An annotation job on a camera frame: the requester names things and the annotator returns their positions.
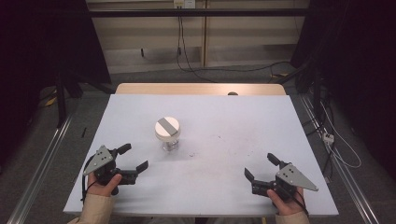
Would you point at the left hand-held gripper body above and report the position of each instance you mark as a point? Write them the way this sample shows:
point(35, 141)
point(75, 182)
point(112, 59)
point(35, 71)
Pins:
point(102, 158)

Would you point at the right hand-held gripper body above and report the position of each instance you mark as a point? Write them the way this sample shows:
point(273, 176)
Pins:
point(292, 179)

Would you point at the clear glass jar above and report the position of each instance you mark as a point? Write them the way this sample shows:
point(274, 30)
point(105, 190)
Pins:
point(170, 145)

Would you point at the white lid with grey stripe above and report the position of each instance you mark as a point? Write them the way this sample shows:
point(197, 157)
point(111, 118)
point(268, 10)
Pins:
point(167, 127)

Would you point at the person's right hand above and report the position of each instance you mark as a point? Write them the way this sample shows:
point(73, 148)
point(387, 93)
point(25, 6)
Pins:
point(289, 207)

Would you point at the person's left hand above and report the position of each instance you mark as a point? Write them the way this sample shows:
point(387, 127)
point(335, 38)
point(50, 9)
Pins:
point(101, 188)

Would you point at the small black floor object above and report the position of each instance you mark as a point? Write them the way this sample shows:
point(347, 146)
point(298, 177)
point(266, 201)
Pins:
point(83, 132)

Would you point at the white board sheet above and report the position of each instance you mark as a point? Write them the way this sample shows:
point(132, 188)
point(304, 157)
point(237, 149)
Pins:
point(218, 155)

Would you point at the white power strip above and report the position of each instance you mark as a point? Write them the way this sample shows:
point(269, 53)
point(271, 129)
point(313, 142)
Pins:
point(328, 137)

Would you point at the black metal stand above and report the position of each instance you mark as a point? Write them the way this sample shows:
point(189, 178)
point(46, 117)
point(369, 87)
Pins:
point(60, 99)

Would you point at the small dark round object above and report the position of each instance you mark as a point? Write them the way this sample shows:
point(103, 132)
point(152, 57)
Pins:
point(232, 93)

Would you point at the wooden table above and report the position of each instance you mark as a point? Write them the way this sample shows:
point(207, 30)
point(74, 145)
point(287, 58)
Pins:
point(193, 88)

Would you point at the black curtain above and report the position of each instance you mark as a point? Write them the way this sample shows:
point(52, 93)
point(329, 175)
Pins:
point(358, 46)
point(43, 46)

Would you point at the black horizontal bar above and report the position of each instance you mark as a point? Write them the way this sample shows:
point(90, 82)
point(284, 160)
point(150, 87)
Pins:
point(199, 12)

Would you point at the aluminium floor rail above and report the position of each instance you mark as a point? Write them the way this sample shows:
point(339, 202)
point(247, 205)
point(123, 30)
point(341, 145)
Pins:
point(37, 174)
point(348, 174)

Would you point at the wooden vertical post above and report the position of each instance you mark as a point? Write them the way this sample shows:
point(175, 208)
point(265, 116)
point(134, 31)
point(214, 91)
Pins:
point(204, 34)

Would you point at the white wall socket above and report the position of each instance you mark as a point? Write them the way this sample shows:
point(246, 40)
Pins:
point(184, 3)

